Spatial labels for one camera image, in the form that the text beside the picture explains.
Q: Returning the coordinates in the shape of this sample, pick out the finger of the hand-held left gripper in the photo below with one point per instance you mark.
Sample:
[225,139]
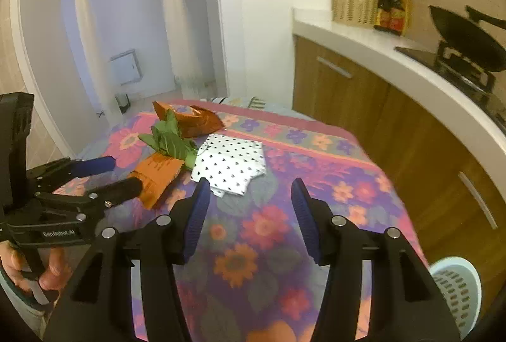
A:
[122,189]
[99,165]

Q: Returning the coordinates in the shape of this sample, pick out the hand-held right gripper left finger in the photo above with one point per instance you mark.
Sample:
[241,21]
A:
[195,223]

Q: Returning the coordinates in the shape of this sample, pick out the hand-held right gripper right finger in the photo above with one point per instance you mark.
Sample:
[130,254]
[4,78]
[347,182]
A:
[306,223]

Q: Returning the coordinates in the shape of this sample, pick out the orange snack packet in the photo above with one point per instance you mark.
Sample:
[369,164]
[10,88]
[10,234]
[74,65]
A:
[156,176]

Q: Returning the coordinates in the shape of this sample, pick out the white spotted cloth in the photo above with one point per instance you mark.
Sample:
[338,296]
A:
[229,160]

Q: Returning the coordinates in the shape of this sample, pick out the light blue plastic basket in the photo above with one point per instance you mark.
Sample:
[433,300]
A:
[458,286]

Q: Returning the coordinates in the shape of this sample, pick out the person's left forearm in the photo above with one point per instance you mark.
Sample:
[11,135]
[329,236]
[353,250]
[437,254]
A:
[19,314]

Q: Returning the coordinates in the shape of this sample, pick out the person's left hand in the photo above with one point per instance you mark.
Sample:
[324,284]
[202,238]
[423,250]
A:
[53,271]

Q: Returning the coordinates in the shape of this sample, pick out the floral tablecloth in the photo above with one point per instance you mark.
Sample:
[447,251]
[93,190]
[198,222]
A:
[257,247]

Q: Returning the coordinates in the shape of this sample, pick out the small black bin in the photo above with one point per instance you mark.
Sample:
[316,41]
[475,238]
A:
[122,103]

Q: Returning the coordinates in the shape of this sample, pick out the green leaves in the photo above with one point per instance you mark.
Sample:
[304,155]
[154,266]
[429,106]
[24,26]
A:
[170,144]

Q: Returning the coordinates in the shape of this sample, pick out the brown orange plush toy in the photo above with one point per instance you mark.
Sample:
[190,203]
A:
[201,122]

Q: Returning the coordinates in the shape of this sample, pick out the narrow wooden cabinet door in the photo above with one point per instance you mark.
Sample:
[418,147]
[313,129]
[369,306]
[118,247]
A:
[340,100]

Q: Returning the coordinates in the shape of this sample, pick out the black white striped cloth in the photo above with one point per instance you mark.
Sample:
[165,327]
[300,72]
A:
[257,102]

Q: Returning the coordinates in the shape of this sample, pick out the wide wooden cabinet door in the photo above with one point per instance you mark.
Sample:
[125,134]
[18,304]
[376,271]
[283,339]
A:
[442,176]

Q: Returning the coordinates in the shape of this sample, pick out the white curtain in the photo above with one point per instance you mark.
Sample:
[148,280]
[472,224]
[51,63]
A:
[180,9]

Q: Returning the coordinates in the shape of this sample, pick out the black gas stove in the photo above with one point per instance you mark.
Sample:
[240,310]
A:
[419,54]

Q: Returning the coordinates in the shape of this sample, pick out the wicker basket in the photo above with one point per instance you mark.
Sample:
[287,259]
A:
[354,4]

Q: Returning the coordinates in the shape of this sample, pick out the brown bottle with red label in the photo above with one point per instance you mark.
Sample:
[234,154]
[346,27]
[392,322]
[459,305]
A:
[395,9]

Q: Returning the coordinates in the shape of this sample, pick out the yellow bottle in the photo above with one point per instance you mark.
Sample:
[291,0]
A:
[408,11]

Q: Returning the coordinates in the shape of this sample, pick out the black wok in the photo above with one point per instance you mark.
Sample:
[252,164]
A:
[466,37]

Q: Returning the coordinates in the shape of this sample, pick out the white wall box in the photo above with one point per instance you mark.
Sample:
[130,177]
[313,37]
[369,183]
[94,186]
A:
[124,69]

